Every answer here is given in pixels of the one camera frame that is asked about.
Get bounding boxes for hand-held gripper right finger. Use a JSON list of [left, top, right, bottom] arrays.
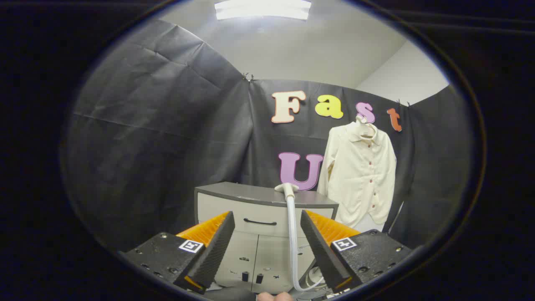
[[300, 210, 412, 293]]

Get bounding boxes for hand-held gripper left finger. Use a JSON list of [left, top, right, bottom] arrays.
[[119, 211, 236, 295]]

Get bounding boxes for white garment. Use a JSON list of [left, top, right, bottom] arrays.
[[353, 212, 387, 233]]

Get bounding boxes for cream button shirt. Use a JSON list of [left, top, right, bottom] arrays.
[[317, 121, 397, 228]]

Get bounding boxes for grey cabinet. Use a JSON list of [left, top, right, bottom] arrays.
[[194, 182, 339, 295]]

